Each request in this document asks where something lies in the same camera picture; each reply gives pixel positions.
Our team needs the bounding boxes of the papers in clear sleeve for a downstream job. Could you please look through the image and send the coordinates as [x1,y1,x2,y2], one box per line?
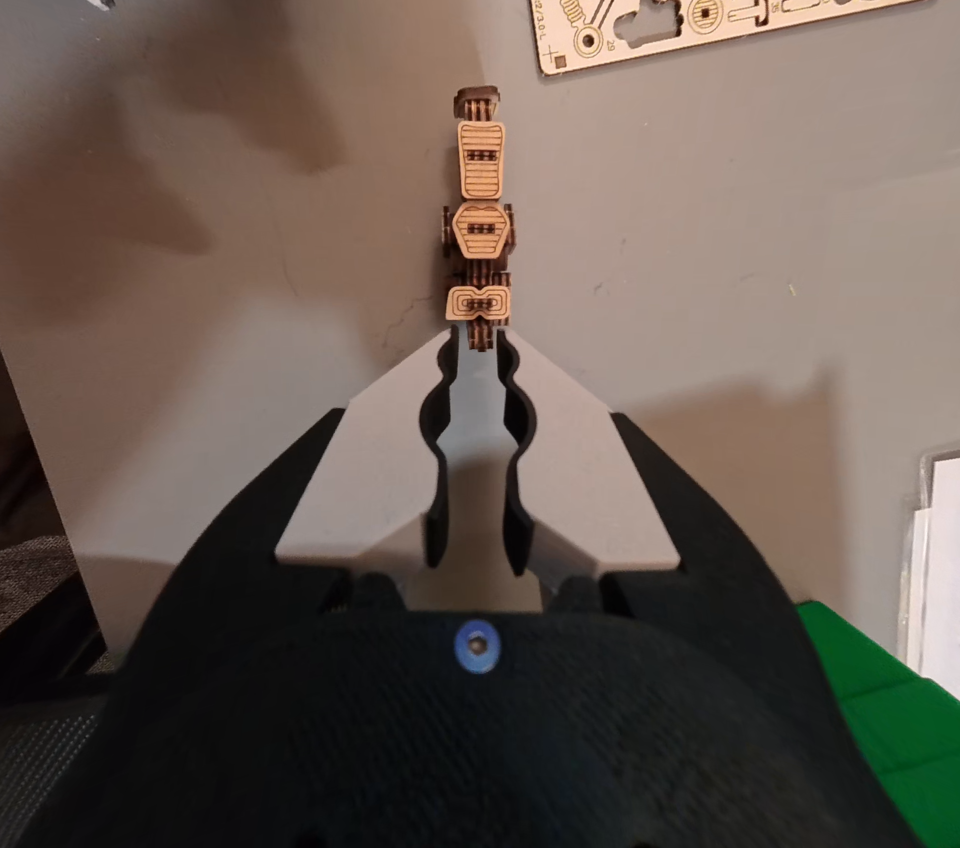
[903,441,960,693]

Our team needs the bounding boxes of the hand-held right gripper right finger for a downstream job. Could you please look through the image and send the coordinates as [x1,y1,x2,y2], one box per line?
[498,329,685,594]

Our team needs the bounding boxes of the green plastic bin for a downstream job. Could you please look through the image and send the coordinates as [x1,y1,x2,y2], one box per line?
[795,599,960,848]

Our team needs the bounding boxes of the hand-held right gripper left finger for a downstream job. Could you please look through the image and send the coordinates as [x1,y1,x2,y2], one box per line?
[274,327,462,592]

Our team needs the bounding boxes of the small wooden puzzle model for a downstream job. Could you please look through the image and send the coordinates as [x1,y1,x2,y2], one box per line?
[437,84,519,354]

